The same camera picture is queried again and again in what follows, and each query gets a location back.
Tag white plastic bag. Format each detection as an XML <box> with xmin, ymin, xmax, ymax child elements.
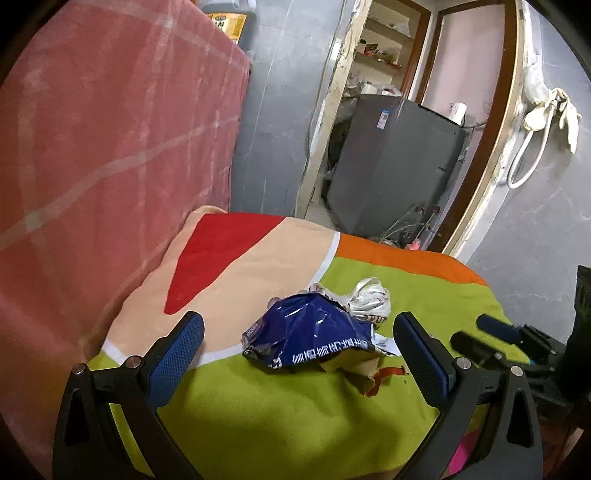
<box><xmin>522</xmin><ymin>64</ymin><xmax>551</xmax><ymax>105</ymax></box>

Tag dried twigs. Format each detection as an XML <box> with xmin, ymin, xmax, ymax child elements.
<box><xmin>382</xmin><ymin>204</ymin><xmax>440</xmax><ymax>251</ymax></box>

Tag white hose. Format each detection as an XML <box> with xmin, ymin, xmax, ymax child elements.
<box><xmin>506</xmin><ymin>88</ymin><xmax>556</xmax><ymax>189</ymax></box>

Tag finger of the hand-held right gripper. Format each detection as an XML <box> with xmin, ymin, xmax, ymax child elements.
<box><xmin>450</xmin><ymin>330</ymin><xmax>525</xmax><ymax>370</ymax></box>
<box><xmin>477</xmin><ymin>314</ymin><xmax>532</xmax><ymax>346</ymax></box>

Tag colourful patchwork blanket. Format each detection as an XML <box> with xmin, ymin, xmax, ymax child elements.
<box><xmin>85</xmin><ymin>205</ymin><xmax>532</xmax><ymax>480</ymax></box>

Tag white wrapper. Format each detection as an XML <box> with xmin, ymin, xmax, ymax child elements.
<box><xmin>308</xmin><ymin>277</ymin><xmax>394</xmax><ymax>329</ymax></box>

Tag grey washing machine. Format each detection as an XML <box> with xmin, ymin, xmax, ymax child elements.
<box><xmin>322</xmin><ymin>94</ymin><xmax>470</xmax><ymax>239</ymax></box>

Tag large cooking oil jug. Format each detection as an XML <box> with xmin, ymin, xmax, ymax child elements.
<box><xmin>200</xmin><ymin>0</ymin><xmax>260</xmax><ymax>47</ymax></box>

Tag wooden wall shelf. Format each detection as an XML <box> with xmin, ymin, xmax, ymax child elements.
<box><xmin>352</xmin><ymin>0</ymin><xmax>434</xmax><ymax>99</ymax></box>

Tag blue snack bag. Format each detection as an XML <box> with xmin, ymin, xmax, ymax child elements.
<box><xmin>242</xmin><ymin>292</ymin><xmax>399</xmax><ymax>374</ymax></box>

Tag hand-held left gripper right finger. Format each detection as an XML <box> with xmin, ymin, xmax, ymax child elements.
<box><xmin>394</xmin><ymin>312</ymin><xmax>544</xmax><ymax>480</ymax></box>

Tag cream rubber gloves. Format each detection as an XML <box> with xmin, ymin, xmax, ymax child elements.
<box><xmin>549</xmin><ymin>87</ymin><xmax>584</xmax><ymax>154</ymax></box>

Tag brown paper wrapper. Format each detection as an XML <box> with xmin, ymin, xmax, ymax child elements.
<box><xmin>321</xmin><ymin>354</ymin><xmax>408</xmax><ymax>398</ymax></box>

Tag wooden door frame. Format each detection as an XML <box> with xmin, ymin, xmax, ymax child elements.
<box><xmin>295</xmin><ymin>0</ymin><xmax>532</xmax><ymax>259</ymax></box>

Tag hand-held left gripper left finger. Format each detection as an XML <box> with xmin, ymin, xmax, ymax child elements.
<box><xmin>53</xmin><ymin>312</ymin><xmax>205</xmax><ymax>480</ymax></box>

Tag pink checked cloth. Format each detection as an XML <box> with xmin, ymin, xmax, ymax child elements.
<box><xmin>0</xmin><ymin>0</ymin><xmax>253</xmax><ymax>480</ymax></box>

